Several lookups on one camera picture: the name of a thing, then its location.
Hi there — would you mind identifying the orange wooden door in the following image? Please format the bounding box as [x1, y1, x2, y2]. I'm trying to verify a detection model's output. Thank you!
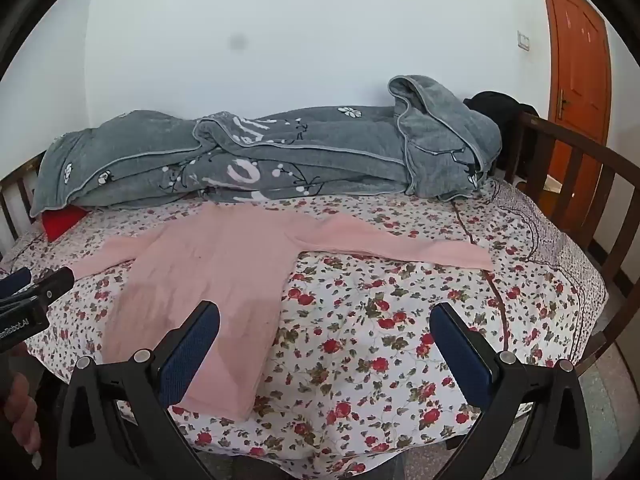
[535, 0, 614, 207]

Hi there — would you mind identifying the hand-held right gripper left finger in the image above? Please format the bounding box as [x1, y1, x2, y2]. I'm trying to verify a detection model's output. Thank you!
[56, 301, 221, 480]

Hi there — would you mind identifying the dark cloth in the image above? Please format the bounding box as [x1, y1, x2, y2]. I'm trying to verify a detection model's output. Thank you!
[462, 91, 541, 181]

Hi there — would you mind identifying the floral bed sheet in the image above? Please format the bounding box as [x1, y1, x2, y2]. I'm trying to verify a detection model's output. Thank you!
[0, 180, 609, 480]

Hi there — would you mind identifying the pink knit sweater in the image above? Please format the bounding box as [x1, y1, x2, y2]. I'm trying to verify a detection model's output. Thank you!
[64, 203, 496, 421]

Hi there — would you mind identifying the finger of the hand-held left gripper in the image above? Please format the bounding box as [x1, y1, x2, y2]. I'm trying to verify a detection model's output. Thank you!
[0, 268, 32, 297]
[0, 266, 76, 312]

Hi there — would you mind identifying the grey printed blanket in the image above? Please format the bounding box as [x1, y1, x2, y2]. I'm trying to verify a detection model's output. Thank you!
[31, 75, 503, 219]

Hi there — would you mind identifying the red cloth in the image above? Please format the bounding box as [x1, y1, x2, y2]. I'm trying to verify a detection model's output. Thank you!
[41, 205, 91, 242]

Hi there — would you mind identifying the person's left hand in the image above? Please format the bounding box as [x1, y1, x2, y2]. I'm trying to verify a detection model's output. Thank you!
[9, 374, 42, 467]

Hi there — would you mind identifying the wooden bed frame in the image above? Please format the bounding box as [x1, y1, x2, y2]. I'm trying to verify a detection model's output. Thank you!
[0, 110, 640, 376]

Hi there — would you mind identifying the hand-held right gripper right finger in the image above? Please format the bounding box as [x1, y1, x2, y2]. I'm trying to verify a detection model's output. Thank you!
[430, 302, 594, 480]

